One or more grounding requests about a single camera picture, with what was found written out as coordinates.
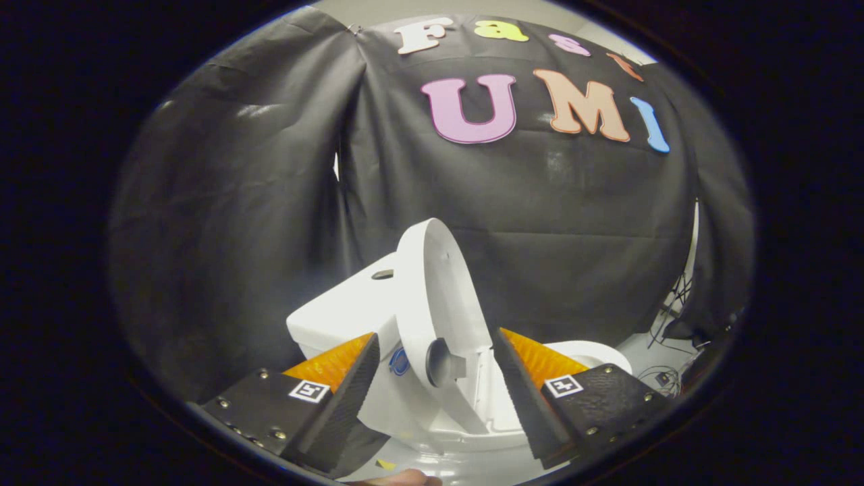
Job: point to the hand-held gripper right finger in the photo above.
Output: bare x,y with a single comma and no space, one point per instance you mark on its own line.
523,398

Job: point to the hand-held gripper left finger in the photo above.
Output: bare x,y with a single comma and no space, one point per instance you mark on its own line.
344,398

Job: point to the white toilet lid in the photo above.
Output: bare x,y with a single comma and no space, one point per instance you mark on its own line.
439,297

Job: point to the white ceramic toilet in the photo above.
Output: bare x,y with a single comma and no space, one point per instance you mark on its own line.
344,310

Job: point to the yellow floor tape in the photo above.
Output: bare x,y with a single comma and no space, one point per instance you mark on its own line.
386,464

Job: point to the small black box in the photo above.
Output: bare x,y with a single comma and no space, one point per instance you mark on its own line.
663,379

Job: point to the black light stand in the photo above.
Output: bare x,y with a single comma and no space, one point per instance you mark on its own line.
680,297

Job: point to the black backdrop cloth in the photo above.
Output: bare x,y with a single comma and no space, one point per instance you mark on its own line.
540,202
236,202
725,223

